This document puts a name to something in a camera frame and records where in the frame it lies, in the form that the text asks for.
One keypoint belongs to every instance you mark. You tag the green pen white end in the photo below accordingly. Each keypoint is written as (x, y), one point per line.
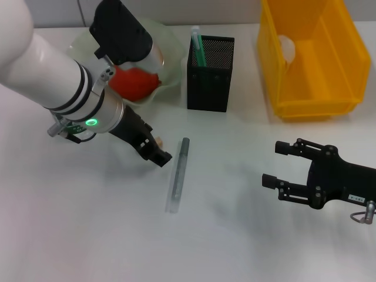
(199, 50)

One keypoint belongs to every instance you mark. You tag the white paper ball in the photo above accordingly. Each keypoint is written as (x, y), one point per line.
(287, 48)

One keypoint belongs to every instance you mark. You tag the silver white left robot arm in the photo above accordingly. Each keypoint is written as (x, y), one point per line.
(44, 70)

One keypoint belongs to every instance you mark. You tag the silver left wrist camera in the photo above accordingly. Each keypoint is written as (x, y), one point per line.
(120, 32)

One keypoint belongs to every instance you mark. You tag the grey pen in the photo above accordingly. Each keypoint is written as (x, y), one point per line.
(179, 170)

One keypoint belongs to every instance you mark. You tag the pale green wavy fruit plate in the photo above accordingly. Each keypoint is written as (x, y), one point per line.
(170, 50)

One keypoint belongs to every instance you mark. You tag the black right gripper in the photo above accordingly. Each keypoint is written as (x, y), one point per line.
(340, 182)

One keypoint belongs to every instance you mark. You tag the black mesh pen holder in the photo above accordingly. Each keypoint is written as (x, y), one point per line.
(208, 88)

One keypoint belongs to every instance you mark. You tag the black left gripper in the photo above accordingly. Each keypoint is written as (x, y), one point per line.
(129, 123)

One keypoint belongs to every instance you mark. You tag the yellow plastic bin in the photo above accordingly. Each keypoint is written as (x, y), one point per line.
(317, 82)

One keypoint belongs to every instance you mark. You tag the orange fruit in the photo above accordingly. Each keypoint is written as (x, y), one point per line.
(132, 85)

